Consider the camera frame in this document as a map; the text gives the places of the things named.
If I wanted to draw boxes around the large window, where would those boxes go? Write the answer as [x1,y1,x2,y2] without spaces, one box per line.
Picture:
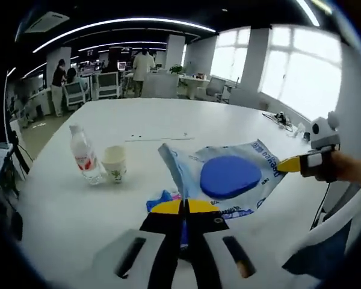
[209,28,251,82]
[258,26,343,122]

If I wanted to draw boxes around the grey office chair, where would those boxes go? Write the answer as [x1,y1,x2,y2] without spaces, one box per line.
[206,76,230,102]

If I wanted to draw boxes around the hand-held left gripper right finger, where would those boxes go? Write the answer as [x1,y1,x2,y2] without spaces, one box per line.
[185,198,285,289]

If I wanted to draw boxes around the white mesh office chair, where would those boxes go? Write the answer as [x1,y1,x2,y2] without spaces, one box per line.
[62,81,90,107]
[97,72,122,99]

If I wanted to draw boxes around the ceiling air conditioner panel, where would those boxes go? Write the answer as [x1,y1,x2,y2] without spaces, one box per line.
[23,11,70,34]

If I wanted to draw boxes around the clear plastic water bottle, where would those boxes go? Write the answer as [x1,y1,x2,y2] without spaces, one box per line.
[69,124,107,186]

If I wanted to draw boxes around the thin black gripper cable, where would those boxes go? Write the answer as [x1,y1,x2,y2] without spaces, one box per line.
[310,180,332,230]

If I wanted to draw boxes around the person's right hand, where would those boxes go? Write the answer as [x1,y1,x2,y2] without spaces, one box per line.
[317,150,351,183]

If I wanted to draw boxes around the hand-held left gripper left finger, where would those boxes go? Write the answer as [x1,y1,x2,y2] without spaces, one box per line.
[91,200,185,289]

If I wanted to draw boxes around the paper cup green print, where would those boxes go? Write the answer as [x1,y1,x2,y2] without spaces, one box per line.
[101,145,128,185]

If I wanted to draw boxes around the person's white and blue clothing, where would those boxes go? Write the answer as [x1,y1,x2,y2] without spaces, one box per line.
[282,180,361,279]

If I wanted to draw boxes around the black monitor stand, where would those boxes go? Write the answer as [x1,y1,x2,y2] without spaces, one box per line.
[6,129,34,179]

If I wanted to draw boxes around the white table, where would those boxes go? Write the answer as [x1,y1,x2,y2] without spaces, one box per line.
[16,98,322,289]

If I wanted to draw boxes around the white ceiling light strip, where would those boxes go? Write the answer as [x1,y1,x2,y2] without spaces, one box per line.
[77,40,168,52]
[32,17,217,54]
[297,0,320,27]

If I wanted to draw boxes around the blue white plastic bag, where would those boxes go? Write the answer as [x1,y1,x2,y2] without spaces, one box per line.
[158,138,287,223]

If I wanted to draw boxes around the table cable slot strip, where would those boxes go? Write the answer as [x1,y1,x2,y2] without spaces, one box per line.
[125,135,196,143]

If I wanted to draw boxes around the tangled cables and gadgets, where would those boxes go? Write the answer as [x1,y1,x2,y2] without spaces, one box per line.
[261,110,308,140]

